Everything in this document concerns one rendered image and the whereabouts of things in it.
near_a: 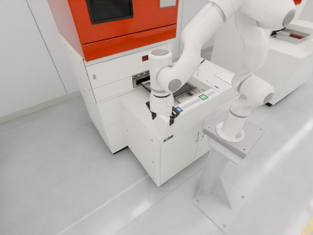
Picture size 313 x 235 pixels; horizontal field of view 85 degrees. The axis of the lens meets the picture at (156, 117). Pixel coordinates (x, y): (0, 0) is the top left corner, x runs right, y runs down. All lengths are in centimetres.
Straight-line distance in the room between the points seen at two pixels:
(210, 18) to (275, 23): 23
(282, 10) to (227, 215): 163
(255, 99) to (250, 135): 39
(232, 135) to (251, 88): 36
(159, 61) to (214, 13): 23
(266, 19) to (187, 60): 33
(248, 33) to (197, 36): 32
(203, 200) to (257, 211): 50
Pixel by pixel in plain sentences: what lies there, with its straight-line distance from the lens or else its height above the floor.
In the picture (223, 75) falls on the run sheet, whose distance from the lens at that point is 169.
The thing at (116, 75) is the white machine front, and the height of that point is 103.
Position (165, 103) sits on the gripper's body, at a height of 132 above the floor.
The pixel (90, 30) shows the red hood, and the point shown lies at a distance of 127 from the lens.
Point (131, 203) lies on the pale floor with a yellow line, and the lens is 188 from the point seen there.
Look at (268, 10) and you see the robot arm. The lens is 76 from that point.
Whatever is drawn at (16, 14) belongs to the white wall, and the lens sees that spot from 276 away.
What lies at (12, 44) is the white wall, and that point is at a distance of 283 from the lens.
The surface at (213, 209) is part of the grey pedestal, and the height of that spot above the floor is 1.
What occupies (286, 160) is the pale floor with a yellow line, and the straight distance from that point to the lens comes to 258.
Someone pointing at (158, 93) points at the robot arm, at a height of 137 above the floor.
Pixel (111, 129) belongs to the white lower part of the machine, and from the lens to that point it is 181.
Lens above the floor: 176
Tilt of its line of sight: 44 degrees down
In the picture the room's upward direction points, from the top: straight up
